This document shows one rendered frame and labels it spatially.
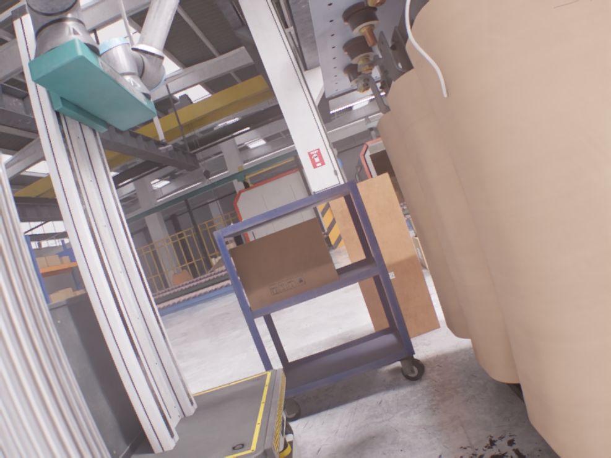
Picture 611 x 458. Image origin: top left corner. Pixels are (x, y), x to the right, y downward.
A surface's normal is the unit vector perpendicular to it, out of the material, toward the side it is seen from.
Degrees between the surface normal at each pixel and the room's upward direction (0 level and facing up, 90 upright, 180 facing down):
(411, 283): 90
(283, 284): 90
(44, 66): 90
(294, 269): 90
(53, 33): 70
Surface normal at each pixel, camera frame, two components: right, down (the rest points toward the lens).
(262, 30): -0.13, 0.05
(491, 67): -0.72, 0.26
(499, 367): -0.89, 0.33
